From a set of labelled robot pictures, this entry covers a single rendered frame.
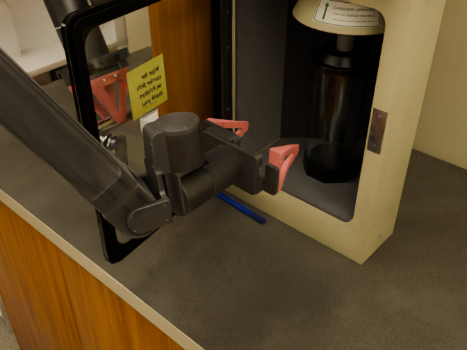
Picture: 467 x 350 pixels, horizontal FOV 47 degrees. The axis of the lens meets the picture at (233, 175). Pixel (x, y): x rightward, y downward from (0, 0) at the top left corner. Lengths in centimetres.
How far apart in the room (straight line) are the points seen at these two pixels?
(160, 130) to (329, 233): 42
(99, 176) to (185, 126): 12
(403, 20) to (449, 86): 51
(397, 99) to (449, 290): 34
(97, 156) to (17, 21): 126
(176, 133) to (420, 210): 60
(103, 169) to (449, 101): 82
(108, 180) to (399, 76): 40
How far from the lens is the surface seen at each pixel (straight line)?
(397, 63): 75
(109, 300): 109
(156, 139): 65
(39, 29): 188
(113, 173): 63
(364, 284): 93
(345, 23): 81
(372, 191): 86
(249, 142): 103
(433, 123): 128
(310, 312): 87
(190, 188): 68
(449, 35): 120
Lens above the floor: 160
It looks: 36 degrees down
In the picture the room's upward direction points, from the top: straight up
